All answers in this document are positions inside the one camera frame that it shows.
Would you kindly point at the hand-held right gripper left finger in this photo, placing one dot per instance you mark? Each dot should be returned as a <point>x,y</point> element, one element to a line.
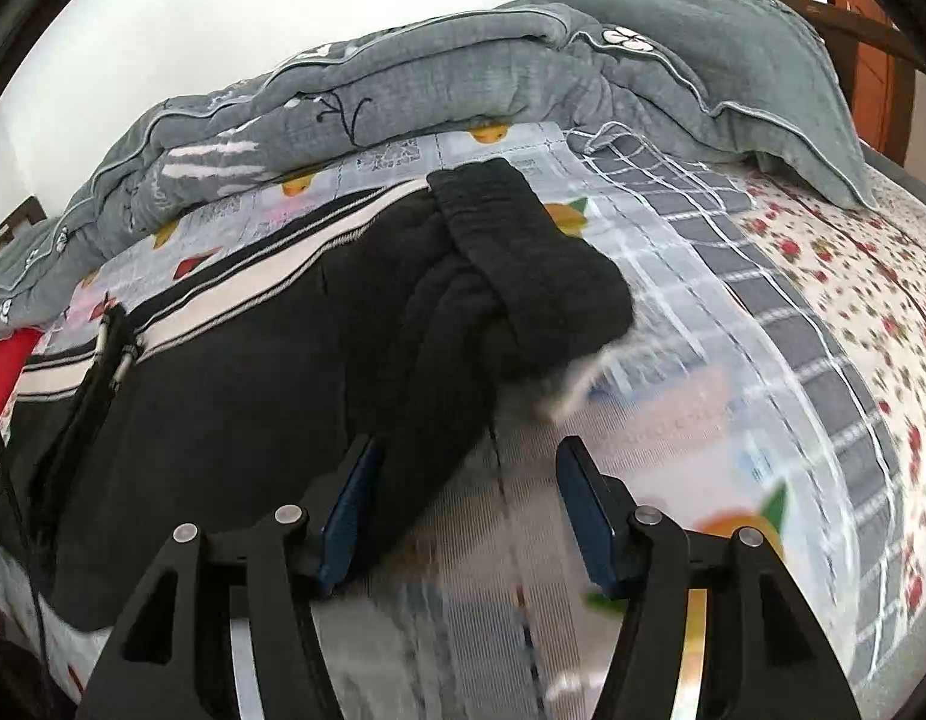
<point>350,517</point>

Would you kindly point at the red cloth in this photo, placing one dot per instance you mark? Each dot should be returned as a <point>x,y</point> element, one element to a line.
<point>9,371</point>

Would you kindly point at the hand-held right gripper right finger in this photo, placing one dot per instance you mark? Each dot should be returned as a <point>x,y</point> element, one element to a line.
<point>592,525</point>

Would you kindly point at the brown wooden door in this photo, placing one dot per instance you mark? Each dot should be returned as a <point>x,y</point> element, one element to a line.
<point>871,82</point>

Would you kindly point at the dark wooden bed headboard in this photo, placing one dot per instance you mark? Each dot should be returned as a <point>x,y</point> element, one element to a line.
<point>16,229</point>

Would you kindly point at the floral bedsheet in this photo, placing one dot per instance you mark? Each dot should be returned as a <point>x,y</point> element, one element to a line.
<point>868,300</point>

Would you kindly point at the grey floral pillow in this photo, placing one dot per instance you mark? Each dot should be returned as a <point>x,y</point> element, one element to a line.
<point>733,67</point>

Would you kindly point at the fruit-print plastic cover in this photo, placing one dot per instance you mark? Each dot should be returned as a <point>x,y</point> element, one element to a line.
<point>695,390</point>

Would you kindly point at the black pants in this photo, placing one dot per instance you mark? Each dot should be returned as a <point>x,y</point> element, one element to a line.
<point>283,390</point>

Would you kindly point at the grey mattress pad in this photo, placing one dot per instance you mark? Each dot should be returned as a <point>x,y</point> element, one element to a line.
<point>909,176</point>

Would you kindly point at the grey floral quilt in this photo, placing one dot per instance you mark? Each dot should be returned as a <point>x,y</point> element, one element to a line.
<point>403,82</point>

